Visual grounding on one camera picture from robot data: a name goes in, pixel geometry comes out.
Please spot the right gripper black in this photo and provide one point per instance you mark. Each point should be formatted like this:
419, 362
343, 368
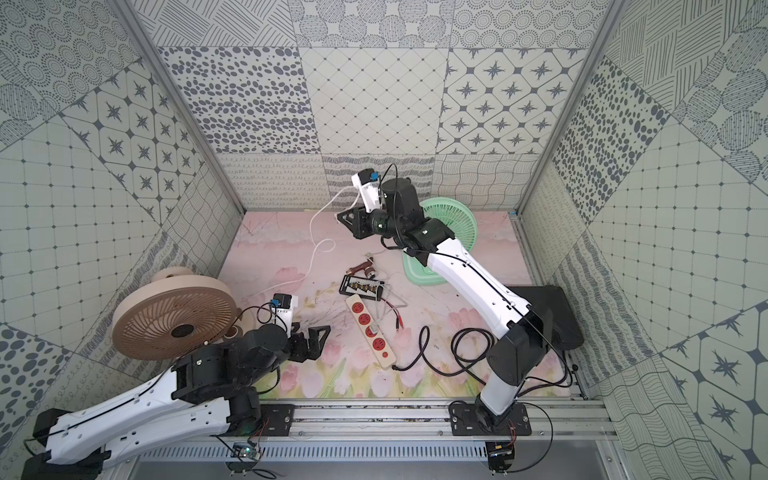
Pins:
358, 223

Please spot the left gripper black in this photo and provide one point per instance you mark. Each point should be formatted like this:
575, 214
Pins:
300, 344

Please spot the cream power strip red sockets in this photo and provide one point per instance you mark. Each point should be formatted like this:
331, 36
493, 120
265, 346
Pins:
380, 346

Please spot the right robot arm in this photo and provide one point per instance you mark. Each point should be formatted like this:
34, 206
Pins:
523, 336

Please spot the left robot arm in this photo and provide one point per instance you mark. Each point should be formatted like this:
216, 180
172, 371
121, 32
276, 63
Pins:
81, 444

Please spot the beige desk fan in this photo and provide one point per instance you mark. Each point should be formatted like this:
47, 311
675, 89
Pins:
177, 312

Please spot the red banana plug leads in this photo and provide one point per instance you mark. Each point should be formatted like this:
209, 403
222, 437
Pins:
398, 318

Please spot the dark red clamp tool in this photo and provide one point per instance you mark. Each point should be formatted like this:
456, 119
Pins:
365, 269

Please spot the black tool case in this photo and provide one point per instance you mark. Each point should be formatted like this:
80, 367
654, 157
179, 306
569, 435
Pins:
566, 332

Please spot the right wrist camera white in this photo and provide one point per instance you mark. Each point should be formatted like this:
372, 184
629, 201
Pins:
367, 184

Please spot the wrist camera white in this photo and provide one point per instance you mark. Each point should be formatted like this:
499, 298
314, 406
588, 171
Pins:
367, 184
282, 307

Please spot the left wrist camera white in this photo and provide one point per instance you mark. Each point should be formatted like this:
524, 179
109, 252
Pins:
282, 307

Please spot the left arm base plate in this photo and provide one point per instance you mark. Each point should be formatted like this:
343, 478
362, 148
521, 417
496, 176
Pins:
270, 420

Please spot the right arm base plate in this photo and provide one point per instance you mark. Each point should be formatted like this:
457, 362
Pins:
475, 420

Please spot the aluminium mounting rail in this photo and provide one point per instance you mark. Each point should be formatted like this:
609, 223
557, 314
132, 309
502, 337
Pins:
428, 419

